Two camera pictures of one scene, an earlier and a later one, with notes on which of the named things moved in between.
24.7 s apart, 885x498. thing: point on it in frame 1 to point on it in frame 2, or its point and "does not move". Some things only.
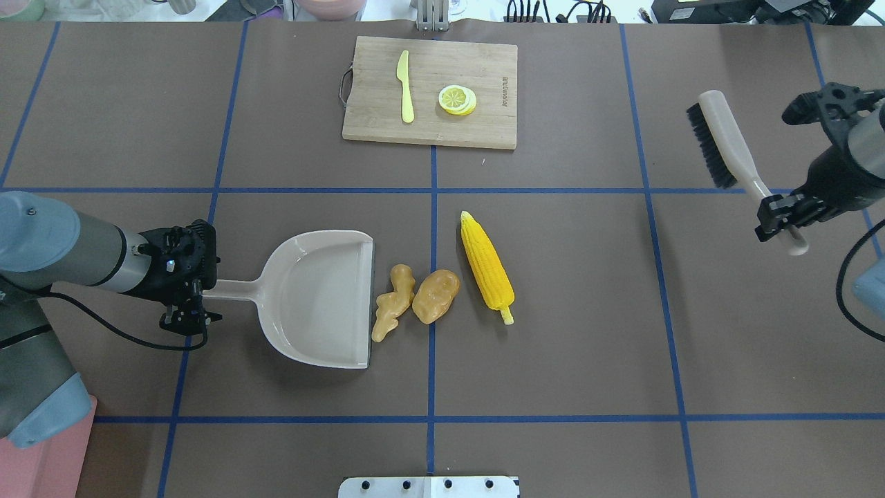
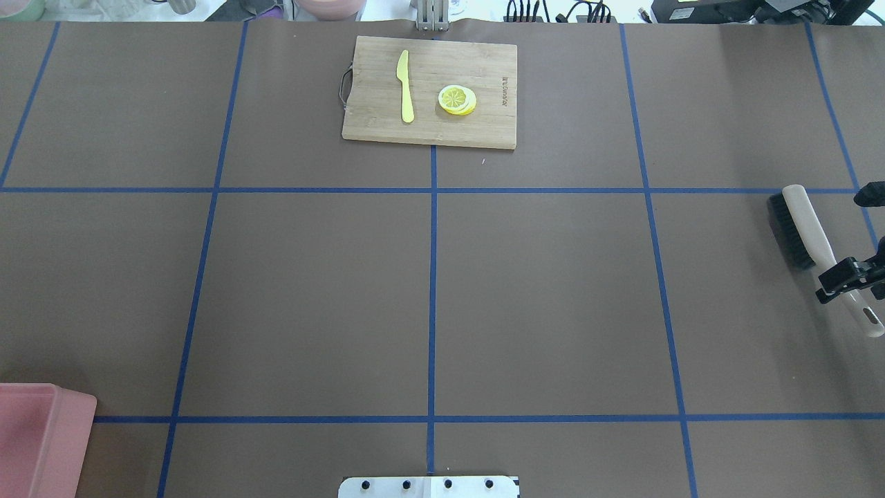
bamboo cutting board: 374,107 does not move
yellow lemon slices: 457,99 does not move
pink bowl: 332,10 does not move
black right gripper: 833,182 to 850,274
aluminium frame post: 433,15 does not move
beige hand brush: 729,156 to 798,226
